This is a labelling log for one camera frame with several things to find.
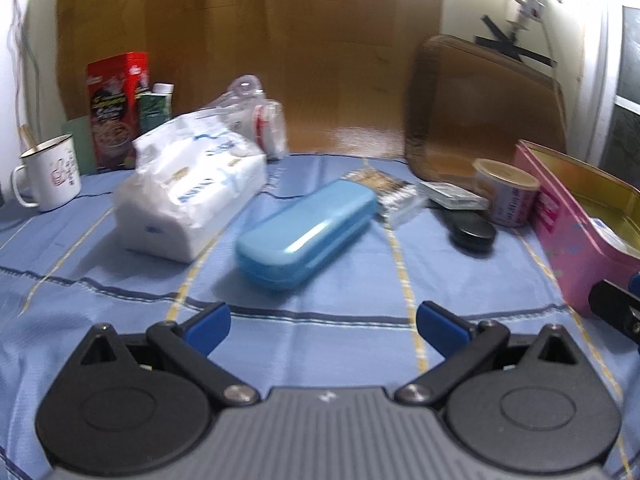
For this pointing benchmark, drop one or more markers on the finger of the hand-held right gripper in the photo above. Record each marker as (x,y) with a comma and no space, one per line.
(612,305)

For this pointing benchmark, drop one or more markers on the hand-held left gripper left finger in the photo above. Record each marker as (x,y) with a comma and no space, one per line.
(207,327)

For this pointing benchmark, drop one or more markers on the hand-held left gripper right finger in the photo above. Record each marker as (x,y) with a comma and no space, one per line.
(440,325)

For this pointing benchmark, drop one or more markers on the pink tin box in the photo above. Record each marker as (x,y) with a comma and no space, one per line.
(570,230)

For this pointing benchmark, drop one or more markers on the black round compact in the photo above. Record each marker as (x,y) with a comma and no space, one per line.
(470,230)

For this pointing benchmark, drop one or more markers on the blue striped tablecloth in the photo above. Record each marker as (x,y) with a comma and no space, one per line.
(310,320)

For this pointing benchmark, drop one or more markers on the silvery small box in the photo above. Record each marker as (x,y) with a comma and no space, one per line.
(452,195)

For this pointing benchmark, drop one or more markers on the light blue glasses case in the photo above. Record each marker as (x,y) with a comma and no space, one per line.
(305,235)

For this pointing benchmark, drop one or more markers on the cotton swab box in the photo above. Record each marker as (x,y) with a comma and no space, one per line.
(390,192)

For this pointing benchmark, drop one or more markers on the white tissue pack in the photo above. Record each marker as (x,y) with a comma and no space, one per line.
(190,185)

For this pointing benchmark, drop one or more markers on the round paper tub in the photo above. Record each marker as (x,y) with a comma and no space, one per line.
(505,192)

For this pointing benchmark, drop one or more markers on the clear plastic bag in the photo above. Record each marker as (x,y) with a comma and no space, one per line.
(255,115)

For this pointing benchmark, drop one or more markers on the brown tray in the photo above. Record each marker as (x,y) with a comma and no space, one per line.
(480,110)

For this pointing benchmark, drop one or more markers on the white enamel mug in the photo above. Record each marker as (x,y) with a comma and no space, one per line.
(52,172)

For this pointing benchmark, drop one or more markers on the green paper card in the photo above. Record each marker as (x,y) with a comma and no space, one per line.
(79,147)

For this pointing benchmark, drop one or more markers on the green drink carton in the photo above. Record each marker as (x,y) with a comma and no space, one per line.
(155,110)

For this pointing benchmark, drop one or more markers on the red cereal box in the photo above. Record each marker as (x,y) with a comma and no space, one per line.
(112,110)

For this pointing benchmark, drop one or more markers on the spoon in mug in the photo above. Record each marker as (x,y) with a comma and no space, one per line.
(29,139)

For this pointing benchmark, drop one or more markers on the wooden board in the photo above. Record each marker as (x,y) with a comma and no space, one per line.
(275,50)

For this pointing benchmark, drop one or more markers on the window frame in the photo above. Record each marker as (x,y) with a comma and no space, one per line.
(625,75)

